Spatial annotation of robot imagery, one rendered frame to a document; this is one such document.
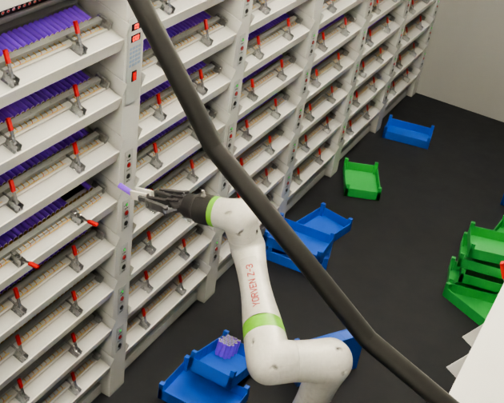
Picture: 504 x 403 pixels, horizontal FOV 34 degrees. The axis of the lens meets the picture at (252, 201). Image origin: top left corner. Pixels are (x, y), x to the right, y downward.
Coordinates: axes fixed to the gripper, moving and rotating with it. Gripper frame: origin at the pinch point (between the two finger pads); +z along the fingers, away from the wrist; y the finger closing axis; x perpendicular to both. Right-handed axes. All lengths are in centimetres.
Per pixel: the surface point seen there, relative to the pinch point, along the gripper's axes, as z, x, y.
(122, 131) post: 10.5, -16.8, -7.0
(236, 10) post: 8, -37, -77
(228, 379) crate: -6, 94, -31
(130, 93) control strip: 7.6, -29.0, -9.7
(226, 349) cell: 6, 98, -50
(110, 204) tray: 16.3, 8.4, -3.0
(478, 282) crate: -69, 110, -160
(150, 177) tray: 15.8, 8.6, -24.8
